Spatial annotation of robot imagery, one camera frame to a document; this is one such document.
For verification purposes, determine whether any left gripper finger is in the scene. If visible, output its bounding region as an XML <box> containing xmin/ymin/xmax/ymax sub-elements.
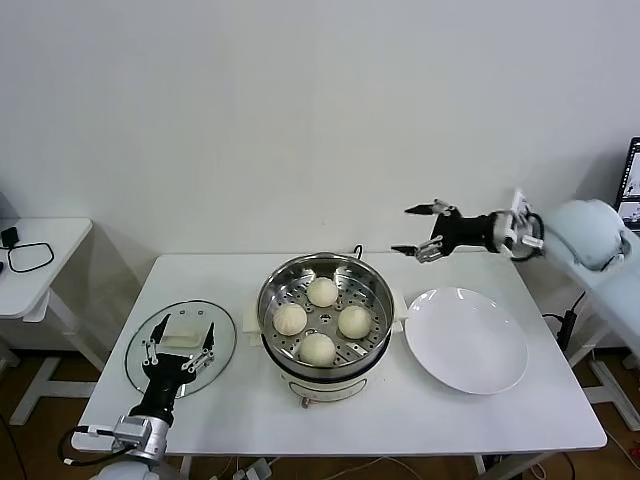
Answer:
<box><xmin>139</xmin><ymin>313</ymin><xmax>172</xmax><ymax>369</ymax></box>
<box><xmin>180</xmin><ymin>321</ymin><xmax>217</xmax><ymax>375</ymax></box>

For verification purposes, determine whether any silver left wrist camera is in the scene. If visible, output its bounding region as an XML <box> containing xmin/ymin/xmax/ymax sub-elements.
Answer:
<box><xmin>112</xmin><ymin>417</ymin><xmax>154</xmax><ymax>449</ymax></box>

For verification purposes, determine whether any stainless steel steamer basket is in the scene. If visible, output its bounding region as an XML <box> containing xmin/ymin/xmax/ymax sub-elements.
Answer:
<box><xmin>256</xmin><ymin>253</ymin><xmax>396</xmax><ymax>374</ymax></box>

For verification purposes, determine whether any white electric cooker base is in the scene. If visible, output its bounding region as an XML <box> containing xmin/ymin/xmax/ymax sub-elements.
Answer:
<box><xmin>241</xmin><ymin>287</ymin><xmax>409</xmax><ymax>409</ymax></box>

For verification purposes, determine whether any round glass pot lid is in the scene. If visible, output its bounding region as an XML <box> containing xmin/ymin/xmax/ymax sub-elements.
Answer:
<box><xmin>124</xmin><ymin>298</ymin><xmax>237</xmax><ymax>400</ymax></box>

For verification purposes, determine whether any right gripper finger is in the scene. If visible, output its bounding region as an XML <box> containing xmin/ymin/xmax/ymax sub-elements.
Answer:
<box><xmin>403</xmin><ymin>198</ymin><xmax>461</xmax><ymax>217</ymax></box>
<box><xmin>390</xmin><ymin>234</ymin><xmax>446</xmax><ymax>261</ymax></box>

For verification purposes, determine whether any white steamed baozi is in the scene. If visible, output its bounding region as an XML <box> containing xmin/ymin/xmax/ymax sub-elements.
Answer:
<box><xmin>338</xmin><ymin>305</ymin><xmax>373</xmax><ymax>339</ymax></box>
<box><xmin>298</xmin><ymin>333</ymin><xmax>337</xmax><ymax>365</ymax></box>
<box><xmin>305</xmin><ymin>277</ymin><xmax>338</xmax><ymax>308</ymax></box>
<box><xmin>272</xmin><ymin>304</ymin><xmax>308</xmax><ymax>336</ymax></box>

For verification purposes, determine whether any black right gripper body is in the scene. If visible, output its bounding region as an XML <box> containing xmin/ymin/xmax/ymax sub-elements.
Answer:
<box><xmin>430</xmin><ymin>212</ymin><xmax>496</xmax><ymax>250</ymax></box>

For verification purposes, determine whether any white floor power strip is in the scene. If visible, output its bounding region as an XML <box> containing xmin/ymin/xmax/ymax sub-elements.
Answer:
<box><xmin>232</xmin><ymin>460</ymin><xmax>274</xmax><ymax>480</ymax></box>

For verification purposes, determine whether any black left camera cable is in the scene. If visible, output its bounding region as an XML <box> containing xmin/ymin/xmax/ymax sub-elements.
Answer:
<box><xmin>62</xmin><ymin>424</ymin><xmax>119</xmax><ymax>466</ymax></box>

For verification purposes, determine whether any open grey laptop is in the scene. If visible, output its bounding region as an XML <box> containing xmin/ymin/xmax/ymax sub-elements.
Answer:
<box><xmin>612</xmin><ymin>137</ymin><xmax>640</xmax><ymax>231</ymax></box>

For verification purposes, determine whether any white round plate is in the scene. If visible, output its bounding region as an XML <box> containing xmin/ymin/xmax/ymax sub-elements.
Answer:
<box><xmin>403</xmin><ymin>287</ymin><xmax>529</xmax><ymax>396</ymax></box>

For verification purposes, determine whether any white laptop side table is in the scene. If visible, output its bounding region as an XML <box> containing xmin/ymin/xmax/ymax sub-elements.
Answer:
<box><xmin>567</xmin><ymin>319</ymin><xmax>640</xmax><ymax>431</ymax></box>

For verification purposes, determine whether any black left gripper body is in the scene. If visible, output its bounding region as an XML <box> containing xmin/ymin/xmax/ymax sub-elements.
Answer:
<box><xmin>128</xmin><ymin>352</ymin><xmax>196</xmax><ymax>421</ymax></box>

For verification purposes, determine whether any black looped cable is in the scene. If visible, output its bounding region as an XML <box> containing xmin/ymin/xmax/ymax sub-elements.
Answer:
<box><xmin>8</xmin><ymin>242</ymin><xmax>55</xmax><ymax>274</ymax></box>

